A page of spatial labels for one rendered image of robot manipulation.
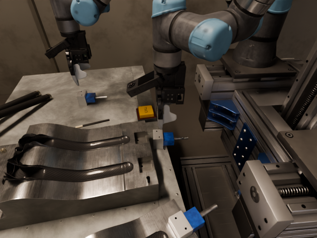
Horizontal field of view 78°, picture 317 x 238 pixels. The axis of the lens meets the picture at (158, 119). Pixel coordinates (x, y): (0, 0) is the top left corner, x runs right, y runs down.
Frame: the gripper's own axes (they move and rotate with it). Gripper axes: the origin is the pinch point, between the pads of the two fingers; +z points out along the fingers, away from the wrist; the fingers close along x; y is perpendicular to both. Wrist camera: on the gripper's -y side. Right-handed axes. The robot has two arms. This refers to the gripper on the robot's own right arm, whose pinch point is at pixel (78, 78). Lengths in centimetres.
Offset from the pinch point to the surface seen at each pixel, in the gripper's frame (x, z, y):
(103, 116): -11.2, 12.8, 10.1
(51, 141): -36.0, 1.1, -0.6
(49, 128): -31.3, -0.1, -2.3
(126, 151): -39.7, 3.7, 21.9
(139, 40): 138, 32, 27
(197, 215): -60, 6, 40
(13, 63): 140, 56, -114
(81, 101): -2.6, 10.5, -0.4
